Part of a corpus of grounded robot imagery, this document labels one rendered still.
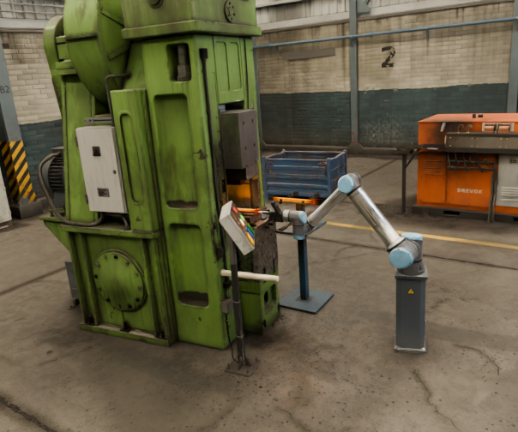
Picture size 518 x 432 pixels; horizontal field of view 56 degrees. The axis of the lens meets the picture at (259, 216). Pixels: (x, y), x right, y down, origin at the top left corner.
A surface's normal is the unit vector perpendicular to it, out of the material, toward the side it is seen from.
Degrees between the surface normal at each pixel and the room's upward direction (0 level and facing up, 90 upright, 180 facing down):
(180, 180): 89
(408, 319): 90
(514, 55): 90
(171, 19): 90
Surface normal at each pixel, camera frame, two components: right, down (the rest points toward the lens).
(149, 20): -0.41, 0.29
